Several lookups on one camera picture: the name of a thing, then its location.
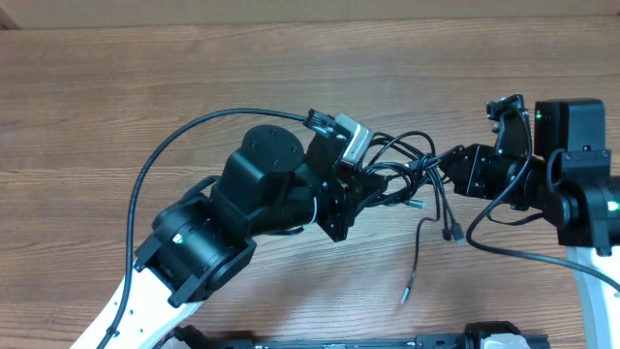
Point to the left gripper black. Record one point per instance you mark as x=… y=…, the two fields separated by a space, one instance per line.
x=346 y=198

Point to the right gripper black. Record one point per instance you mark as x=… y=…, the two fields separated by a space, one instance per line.
x=477 y=160

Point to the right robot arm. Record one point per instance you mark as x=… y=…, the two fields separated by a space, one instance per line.
x=554 y=159

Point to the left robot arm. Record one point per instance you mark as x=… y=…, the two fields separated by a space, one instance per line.
x=271 y=185

